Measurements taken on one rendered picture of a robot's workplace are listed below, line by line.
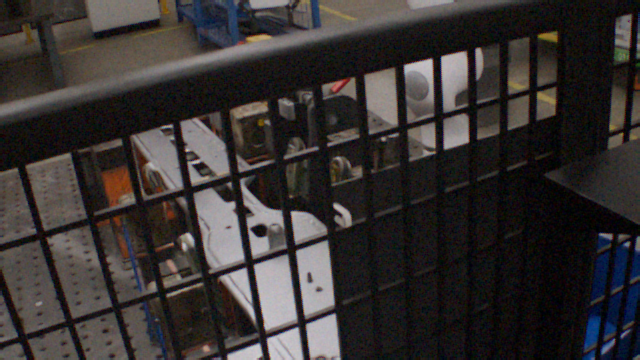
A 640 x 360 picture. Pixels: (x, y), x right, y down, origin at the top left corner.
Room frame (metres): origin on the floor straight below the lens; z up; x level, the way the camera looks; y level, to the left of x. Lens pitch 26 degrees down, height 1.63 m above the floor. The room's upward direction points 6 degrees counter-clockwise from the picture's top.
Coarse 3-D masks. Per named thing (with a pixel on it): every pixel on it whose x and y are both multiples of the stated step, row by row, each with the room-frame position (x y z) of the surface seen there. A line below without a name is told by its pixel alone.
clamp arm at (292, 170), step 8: (296, 144) 1.28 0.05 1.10; (288, 152) 1.29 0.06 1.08; (288, 168) 1.30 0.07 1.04; (296, 168) 1.28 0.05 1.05; (288, 176) 1.30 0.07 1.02; (296, 176) 1.28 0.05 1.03; (288, 184) 1.29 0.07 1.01; (296, 184) 1.28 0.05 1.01; (288, 192) 1.29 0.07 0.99; (296, 192) 1.28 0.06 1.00
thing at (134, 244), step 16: (144, 192) 1.24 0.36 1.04; (160, 208) 1.23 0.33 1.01; (128, 224) 1.20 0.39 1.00; (160, 224) 1.22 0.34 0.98; (128, 240) 1.20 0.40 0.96; (144, 240) 1.21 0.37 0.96; (160, 240) 1.22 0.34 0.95; (144, 256) 1.21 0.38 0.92; (160, 256) 1.23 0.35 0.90; (144, 272) 1.20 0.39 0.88; (144, 304) 1.20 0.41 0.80
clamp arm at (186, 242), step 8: (184, 240) 0.91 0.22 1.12; (192, 240) 0.91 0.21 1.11; (184, 248) 0.90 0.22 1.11; (192, 248) 0.91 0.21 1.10; (192, 256) 0.90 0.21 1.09; (192, 264) 0.90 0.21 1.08; (192, 272) 0.93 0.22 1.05; (200, 272) 0.91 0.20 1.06; (216, 288) 0.92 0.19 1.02; (216, 296) 0.92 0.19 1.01; (216, 304) 0.91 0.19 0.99
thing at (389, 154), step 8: (384, 136) 1.02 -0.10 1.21; (392, 136) 1.00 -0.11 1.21; (376, 144) 0.99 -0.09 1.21; (384, 144) 1.00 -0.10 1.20; (392, 144) 0.99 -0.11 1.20; (376, 152) 1.02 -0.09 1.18; (384, 152) 1.02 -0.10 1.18; (392, 152) 0.99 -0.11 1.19; (376, 160) 1.02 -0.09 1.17; (384, 160) 1.01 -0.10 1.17; (392, 160) 0.99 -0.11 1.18; (376, 168) 1.02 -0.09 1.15
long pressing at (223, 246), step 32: (160, 128) 1.73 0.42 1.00; (192, 128) 1.70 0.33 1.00; (160, 160) 1.51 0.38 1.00; (224, 160) 1.47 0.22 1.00; (224, 224) 1.16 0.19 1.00; (256, 224) 1.15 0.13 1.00; (320, 224) 1.12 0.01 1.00; (224, 256) 1.04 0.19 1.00; (320, 256) 1.01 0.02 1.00; (288, 288) 0.93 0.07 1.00; (288, 320) 0.84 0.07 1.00; (320, 320) 0.83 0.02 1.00; (288, 352) 0.77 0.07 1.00; (320, 352) 0.76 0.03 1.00
